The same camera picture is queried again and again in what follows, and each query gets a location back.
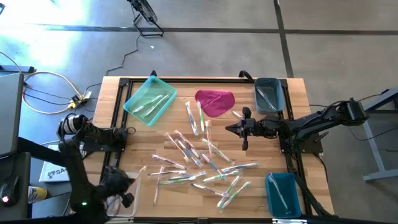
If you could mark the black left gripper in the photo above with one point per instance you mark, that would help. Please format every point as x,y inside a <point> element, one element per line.
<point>119,183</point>

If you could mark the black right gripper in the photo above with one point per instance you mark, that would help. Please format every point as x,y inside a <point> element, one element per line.
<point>250,129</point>

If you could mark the green toothbrush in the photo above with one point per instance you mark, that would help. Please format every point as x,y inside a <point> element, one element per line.
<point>220,154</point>
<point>174,181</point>
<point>230,188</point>
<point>147,104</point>
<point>220,176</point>
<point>236,193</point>
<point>157,105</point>
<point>201,116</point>

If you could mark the blue toothbrush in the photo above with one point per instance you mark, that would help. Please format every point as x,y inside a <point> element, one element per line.
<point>191,119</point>
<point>239,167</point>
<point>192,175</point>
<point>211,164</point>
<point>278,193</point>
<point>196,161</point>

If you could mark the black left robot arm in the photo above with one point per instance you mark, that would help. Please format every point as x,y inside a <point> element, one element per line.
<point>77,174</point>

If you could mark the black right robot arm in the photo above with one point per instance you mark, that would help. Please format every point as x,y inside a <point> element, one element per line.
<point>311,121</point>

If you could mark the clear plastic bin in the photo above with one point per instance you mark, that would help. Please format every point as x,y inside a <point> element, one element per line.
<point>127,212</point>

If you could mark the magenta cloth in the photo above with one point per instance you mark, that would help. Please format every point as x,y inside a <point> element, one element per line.
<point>217,101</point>

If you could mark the grey-blue plastic bin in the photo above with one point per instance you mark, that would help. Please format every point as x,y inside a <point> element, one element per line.
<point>276,93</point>

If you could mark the white printed box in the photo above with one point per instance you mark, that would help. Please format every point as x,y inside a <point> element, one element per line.
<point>53,174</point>

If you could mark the yellow can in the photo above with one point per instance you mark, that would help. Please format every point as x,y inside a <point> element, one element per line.
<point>37,194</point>

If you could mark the black desk beam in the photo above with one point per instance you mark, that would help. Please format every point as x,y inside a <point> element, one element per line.
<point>40,151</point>

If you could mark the teal blue plastic bin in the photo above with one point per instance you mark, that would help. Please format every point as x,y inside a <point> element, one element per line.
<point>292,196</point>

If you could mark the light turquoise plastic bin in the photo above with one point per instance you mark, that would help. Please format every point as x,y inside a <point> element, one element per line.
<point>140,93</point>

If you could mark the yellow power splitter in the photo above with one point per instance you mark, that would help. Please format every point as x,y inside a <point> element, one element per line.
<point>76,101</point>

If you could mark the black desk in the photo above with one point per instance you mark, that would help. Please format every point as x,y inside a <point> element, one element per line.
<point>23,168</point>

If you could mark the black computer mouse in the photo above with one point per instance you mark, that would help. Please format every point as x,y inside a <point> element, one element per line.
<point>7,193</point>

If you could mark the grey metal table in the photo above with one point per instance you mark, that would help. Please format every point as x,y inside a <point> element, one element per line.
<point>371,143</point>

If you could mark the black floor fan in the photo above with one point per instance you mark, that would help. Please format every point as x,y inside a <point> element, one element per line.
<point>146,11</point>

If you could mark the silver metal bracket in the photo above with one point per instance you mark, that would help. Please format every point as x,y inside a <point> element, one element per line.
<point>121,221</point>
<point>289,221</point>

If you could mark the black front rail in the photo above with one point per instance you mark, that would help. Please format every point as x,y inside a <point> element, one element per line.
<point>46,221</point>

